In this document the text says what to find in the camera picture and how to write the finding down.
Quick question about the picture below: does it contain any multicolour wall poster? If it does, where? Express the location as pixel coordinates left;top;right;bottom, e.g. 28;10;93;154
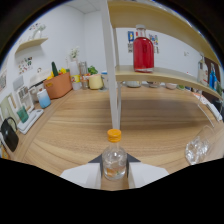
148;33;159;46

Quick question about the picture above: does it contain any wooden wall shelf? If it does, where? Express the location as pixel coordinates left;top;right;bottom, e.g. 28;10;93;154
14;37;49;54

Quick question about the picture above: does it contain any clear bottle with orange cap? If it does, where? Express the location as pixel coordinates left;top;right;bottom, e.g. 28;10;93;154
101;128;128;181

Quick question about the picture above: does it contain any green cup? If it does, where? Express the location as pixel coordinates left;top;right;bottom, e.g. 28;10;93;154
16;106;30;123

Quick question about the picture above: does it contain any clear glass with ice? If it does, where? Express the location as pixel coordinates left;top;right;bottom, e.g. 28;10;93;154
184;124;216;166

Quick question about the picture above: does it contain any orange basket with vegetables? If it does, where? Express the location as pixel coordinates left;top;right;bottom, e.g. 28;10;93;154
43;61;73;100

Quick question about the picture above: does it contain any green potted plant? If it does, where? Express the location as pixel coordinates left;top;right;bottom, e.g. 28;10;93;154
87;65;99;76

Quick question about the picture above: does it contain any two-tier wooden shelf rack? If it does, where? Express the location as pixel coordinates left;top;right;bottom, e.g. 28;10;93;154
100;0;224;131

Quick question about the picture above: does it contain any red liquid glass bottle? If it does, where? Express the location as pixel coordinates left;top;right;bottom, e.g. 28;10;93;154
132;24;155;73

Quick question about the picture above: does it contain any black kettle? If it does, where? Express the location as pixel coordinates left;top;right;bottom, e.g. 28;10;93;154
0;117;20;153

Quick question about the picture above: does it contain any blue wall poster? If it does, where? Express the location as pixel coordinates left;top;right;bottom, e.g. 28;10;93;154
127;30;135;43

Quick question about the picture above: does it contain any white vase with flowers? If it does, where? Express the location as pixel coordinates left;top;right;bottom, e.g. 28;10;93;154
68;46;81;91

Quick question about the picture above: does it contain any white kitchen scale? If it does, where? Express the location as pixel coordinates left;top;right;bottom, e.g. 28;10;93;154
16;108;45;135

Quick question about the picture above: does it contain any light blue cup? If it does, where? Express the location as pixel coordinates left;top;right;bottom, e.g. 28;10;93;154
36;88;52;109

